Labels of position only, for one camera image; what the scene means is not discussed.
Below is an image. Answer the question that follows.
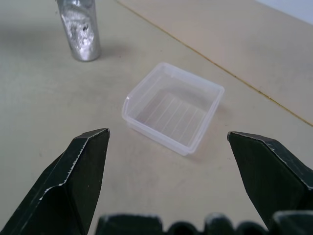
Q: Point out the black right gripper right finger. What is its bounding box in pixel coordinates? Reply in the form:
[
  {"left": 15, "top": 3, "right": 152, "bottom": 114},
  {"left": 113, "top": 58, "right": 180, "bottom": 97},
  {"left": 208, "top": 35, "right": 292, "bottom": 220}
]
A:
[{"left": 227, "top": 131, "right": 313, "bottom": 232}]

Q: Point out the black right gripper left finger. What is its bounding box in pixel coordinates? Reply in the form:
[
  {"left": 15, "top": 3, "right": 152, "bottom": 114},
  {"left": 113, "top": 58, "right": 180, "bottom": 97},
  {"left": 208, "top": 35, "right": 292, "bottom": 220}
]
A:
[{"left": 0, "top": 128, "right": 111, "bottom": 235}]

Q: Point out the clear plastic square container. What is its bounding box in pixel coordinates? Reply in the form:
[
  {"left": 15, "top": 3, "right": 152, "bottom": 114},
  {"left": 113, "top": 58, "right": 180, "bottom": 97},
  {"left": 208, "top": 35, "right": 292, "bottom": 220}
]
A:
[{"left": 121, "top": 62, "right": 225, "bottom": 155}]

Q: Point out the silver foil-wrapped cylinder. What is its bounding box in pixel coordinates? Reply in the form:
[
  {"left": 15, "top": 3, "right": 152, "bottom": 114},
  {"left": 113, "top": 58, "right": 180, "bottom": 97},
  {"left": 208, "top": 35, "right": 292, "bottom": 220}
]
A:
[{"left": 55, "top": 0, "right": 102, "bottom": 63}]

